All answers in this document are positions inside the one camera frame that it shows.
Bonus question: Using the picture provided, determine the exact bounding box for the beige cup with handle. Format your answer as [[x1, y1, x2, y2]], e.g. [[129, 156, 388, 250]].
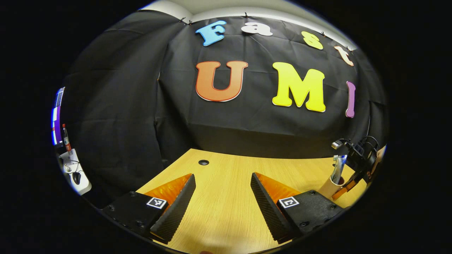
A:
[[318, 175, 348, 200]]

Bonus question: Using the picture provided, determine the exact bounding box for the white toothpaste tube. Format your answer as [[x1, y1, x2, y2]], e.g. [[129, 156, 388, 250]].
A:
[[331, 155, 348, 185]]

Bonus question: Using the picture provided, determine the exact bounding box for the wooden desktop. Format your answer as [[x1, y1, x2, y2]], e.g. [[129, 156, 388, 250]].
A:
[[136, 148, 368, 254]]

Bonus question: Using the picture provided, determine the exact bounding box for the white side table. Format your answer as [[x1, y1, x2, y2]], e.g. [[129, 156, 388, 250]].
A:
[[58, 149, 92, 195]]

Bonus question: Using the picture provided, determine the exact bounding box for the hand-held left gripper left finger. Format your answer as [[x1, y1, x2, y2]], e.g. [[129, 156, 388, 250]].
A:
[[101, 174, 196, 244]]

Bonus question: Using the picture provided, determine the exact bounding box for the computer monitor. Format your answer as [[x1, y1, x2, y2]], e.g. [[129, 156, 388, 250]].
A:
[[51, 87, 66, 146]]

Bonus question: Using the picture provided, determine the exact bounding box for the red bottle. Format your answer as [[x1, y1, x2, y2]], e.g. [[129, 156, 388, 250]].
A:
[[62, 123, 72, 152]]

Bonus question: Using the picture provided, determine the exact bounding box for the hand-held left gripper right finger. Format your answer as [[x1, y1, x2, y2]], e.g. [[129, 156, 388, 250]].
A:
[[250, 172, 346, 244]]

